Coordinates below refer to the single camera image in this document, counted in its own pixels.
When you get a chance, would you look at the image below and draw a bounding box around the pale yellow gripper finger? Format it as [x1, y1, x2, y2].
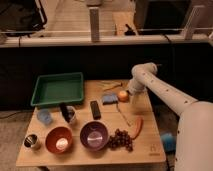
[131, 94, 140, 104]

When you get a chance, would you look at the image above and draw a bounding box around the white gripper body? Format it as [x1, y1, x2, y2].
[127, 78, 145, 95]

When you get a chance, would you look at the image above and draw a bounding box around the yellow red apple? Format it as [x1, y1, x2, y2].
[117, 90, 129, 102]

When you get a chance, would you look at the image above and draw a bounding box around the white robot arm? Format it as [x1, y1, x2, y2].
[128, 62, 213, 171]

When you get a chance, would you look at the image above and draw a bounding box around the purple bowl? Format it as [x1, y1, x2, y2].
[80, 121, 109, 151]

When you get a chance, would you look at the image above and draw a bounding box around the orange bowl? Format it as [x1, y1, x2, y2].
[45, 127, 73, 154]

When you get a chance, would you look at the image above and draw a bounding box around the blue sponge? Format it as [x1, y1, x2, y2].
[102, 93, 118, 105]

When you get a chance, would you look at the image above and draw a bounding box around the thin metal spoon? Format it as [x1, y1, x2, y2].
[116, 103, 131, 127]

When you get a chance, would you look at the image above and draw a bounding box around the black rectangular block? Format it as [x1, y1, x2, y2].
[90, 101, 101, 120]

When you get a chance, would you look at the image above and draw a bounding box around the bunch of dark grapes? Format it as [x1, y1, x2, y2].
[108, 129, 133, 152]

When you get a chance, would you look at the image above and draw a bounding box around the blue box on floor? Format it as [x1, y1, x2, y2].
[161, 133, 176, 152]

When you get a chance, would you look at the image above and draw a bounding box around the black monitor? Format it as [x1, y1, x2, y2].
[133, 0, 191, 35]

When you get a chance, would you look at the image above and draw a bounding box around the white cup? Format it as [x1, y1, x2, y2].
[63, 106, 76, 124]

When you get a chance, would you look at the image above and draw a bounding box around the green plastic tray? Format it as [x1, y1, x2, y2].
[31, 72, 84, 108]

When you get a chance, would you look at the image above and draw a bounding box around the small blue cup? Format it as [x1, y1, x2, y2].
[37, 109, 52, 125]

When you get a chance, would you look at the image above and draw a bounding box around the black chair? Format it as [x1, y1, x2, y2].
[0, 0, 47, 37]

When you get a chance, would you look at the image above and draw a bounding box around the white vertical post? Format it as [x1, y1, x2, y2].
[89, 7, 100, 42]

